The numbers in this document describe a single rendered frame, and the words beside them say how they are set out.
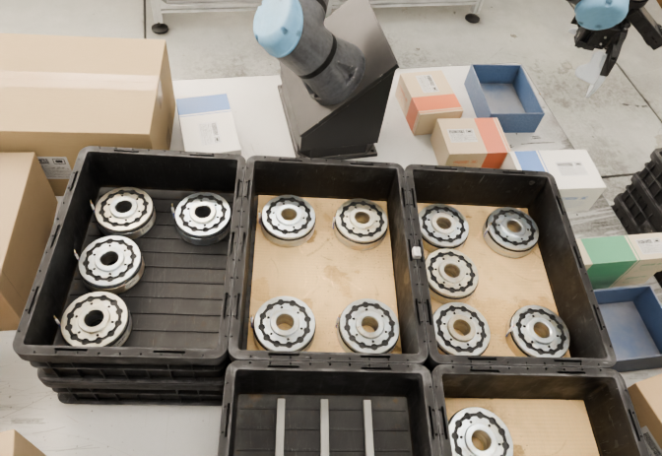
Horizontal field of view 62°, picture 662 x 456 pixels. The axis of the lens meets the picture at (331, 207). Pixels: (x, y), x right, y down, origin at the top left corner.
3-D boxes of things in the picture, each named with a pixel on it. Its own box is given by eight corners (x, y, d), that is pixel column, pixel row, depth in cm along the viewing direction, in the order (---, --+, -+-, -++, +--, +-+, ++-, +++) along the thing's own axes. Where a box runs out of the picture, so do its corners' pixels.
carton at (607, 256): (558, 281, 114) (570, 266, 109) (547, 255, 118) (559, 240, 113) (660, 271, 118) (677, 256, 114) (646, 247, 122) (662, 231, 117)
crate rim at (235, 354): (246, 162, 106) (246, 154, 104) (401, 170, 109) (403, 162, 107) (227, 365, 82) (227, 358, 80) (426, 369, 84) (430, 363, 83)
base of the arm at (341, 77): (309, 66, 133) (283, 43, 126) (362, 34, 126) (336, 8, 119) (313, 116, 126) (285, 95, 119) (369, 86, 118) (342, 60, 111)
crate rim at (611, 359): (401, 170, 109) (404, 162, 107) (548, 179, 111) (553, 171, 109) (426, 369, 84) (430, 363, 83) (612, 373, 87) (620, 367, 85)
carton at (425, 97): (394, 95, 153) (400, 73, 148) (434, 91, 156) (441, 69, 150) (413, 136, 144) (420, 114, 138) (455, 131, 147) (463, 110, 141)
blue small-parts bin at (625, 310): (576, 377, 108) (594, 363, 103) (548, 308, 117) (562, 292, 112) (667, 366, 112) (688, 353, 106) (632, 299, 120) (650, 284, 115)
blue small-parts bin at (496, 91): (463, 83, 160) (471, 63, 154) (512, 84, 162) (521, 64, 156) (482, 133, 148) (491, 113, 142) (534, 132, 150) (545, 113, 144)
